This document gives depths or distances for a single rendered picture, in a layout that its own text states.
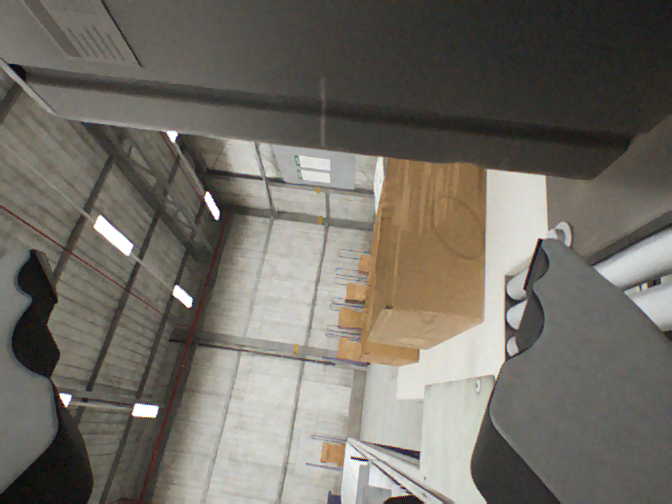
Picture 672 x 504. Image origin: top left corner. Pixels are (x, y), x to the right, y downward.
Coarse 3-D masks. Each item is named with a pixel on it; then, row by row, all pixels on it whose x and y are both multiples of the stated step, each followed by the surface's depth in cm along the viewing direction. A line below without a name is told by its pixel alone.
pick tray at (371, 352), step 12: (384, 180) 82; (372, 252) 106; (372, 264) 105; (372, 276) 104; (372, 288) 75; (360, 348) 98; (372, 348) 72; (384, 348) 71; (396, 348) 71; (408, 348) 71; (360, 360) 91; (372, 360) 83; (384, 360) 78; (396, 360) 74; (408, 360) 71
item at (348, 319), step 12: (360, 264) 1506; (348, 276) 1547; (360, 276) 1532; (348, 288) 1491; (360, 288) 1484; (348, 300) 1476; (360, 300) 1465; (348, 312) 1427; (360, 312) 1433; (348, 324) 1419; (360, 324) 1410; (336, 336) 1412; (348, 348) 1364; (336, 360) 1414; (324, 444) 1253; (324, 456) 1234; (336, 456) 1241; (336, 468) 1211
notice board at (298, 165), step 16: (272, 144) 438; (288, 160) 472; (304, 160) 465; (320, 160) 459; (336, 160) 454; (352, 160) 448; (288, 176) 521; (304, 176) 513; (320, 176) 505; (336, 176) 498; (352, 176) 491
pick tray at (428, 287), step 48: (384, 192) 75; (432, 192) 44; (480, 192) 44; (384, 240) 72; (432, 240) 42; (480, 240) 42; (384, 288) 69; (432, 288) 40; (480, 288) 40; (384, 336) 57; (432, 336) 51
